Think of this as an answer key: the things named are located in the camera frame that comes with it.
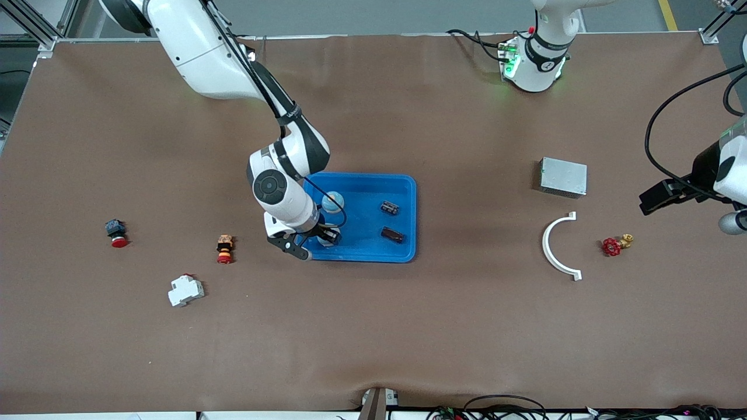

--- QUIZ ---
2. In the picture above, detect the red handle brass valve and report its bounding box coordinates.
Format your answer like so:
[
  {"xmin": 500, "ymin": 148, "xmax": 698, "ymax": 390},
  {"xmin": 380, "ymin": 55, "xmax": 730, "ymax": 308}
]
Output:
[{"xmin": 602, "ymin": 233, "xmax": 635, "ymax": 258}]

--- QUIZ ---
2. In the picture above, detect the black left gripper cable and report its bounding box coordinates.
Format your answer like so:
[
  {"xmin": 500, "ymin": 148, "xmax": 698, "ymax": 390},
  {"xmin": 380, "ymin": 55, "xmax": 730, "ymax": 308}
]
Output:
[{"xmin": 644, "ymin": 63, "xmax": 747, "ymax": 202}]

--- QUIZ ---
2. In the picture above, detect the red mushroom button black body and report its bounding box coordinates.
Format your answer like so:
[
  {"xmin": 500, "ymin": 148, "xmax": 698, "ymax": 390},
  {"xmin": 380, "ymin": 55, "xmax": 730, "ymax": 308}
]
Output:
[{"xmin": 105, "ymin": 219, "xmax": 129, "ymax": 249}]

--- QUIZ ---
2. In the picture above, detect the aluminium frame profile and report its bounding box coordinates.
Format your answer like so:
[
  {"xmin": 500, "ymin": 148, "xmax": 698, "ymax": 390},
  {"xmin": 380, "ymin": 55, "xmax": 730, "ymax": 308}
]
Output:
[
  {"xmin": 697, "ymin": 0, "xmax": 747, "ymax": 45},
  {"xmin": 0, "ymin": 0, "xmax": 79, "ymax": 56}
]

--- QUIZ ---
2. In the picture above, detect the bundle of black cables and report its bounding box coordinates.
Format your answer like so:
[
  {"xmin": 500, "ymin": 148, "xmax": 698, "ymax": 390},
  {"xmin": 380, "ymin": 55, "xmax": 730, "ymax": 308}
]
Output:
[{"xmin": 426, "ymin": 395, "xmax": 747, "ymax": 420}]

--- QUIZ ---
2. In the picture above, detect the black arm base cable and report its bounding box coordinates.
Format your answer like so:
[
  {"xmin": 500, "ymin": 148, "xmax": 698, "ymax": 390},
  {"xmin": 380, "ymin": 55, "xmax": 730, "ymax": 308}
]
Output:
[{"xmin": 446, "ymin": 28, "xmax": 509, "ymax": 65}]

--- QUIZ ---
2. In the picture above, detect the silver metal box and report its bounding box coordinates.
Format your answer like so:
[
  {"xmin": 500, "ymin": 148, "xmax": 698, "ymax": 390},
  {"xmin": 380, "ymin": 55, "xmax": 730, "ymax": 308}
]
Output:
[{"xmin": 538, "ymin": 156, "xmax": 588, "ymax": 199}]

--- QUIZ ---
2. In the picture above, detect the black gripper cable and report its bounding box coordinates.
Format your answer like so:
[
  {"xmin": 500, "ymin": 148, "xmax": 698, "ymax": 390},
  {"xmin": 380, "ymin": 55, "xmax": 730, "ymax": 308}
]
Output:
[
  {"xmin": 198, "ymin": 0, "xmax": 348, "ymax": 231},
  {"xmin": 644, "ymin": 63, "xmax": 747, "ymax": 202}
]

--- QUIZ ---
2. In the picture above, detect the metal table clamp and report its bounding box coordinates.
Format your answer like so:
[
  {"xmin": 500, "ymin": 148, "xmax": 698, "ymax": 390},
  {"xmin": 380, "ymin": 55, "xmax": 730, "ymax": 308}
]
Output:
[{"xmin": 357, "ymin": 387, "xmax": 400, "ymax": 420}]

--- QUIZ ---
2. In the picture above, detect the blue plastic tray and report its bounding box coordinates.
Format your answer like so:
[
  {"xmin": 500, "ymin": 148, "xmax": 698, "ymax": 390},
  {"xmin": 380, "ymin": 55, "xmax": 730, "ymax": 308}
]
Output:
[{"xmin": 295, "ymin": 171, "xmax": 418, "ymax": 264}]

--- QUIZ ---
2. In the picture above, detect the white circuit breaker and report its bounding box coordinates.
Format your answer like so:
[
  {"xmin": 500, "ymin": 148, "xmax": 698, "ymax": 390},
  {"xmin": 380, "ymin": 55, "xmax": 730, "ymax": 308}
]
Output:
[{"xmin": 167, "ymin": 274, "xmax": 205, "ymax": 308}]

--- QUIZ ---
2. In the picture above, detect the table cover mat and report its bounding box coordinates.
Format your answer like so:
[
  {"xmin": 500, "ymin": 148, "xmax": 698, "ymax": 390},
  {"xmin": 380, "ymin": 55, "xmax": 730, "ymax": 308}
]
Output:
[{"xmin": 0, "ymin": 32, "xmax": 747, "ymax": 414}]

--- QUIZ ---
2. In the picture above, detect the white curved plastic bracket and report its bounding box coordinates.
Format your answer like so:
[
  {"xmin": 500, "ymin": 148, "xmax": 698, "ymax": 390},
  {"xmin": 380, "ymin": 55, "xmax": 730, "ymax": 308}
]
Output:
[{"xmin": 542, "ymin": 211, "xmax": 583, "ymax": 282}]

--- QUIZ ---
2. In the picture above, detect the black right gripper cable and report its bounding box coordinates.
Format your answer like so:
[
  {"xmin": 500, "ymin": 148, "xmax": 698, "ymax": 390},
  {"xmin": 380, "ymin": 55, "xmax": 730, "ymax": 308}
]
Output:
[{"xmin": 198, "ymin": 0, "xmax": 348, "ymax": 231}]

